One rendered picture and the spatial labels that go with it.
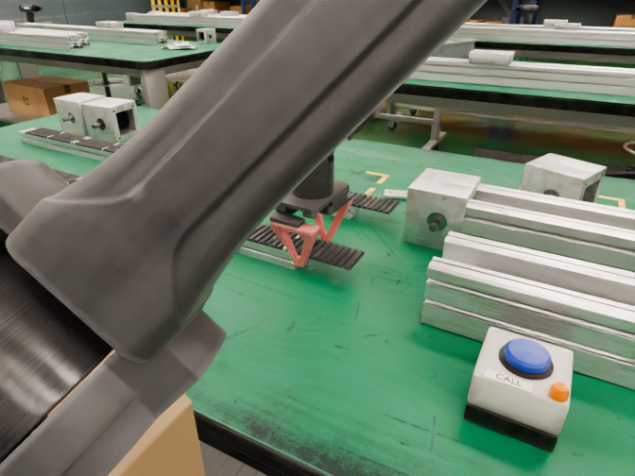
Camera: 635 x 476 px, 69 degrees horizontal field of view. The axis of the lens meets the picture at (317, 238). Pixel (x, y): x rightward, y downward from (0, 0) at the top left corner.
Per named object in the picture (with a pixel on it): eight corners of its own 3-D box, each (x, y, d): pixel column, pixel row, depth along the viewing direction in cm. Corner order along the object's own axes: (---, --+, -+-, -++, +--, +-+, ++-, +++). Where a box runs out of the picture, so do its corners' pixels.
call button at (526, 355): (498, 372, 43) (502, 356, 42) (505, 346, 46) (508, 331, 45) (544, 388, 41) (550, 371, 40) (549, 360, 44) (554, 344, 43)
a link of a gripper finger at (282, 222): (336, 256, 67) (338, 196, 63) (313, 280, 62) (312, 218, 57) (297, 245, 70) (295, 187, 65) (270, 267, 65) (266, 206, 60)
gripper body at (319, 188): (350, 195, 66) (351, 144, 63) (315, 223, 59) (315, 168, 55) (311, 186, 69) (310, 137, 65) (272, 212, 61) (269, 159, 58)
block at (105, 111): (82, 142, 123) (73, 106, 119) (114, 130, 132) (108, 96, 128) (110, 146, 120) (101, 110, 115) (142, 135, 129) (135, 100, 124)
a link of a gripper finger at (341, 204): (351, 241, 71) (354, 184, 66) (330, 263, 66) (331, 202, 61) (314, 230, 74) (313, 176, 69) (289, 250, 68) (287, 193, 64)
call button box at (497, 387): (462, 419, 45) (472, 371, 42) (482, 357, 52) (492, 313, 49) (552, 454, 41) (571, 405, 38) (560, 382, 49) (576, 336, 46)
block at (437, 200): (397, 247, 74) (403, 193, 69) (420, 217, 83) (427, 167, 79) (454, 262, 70) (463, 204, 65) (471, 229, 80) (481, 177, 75)
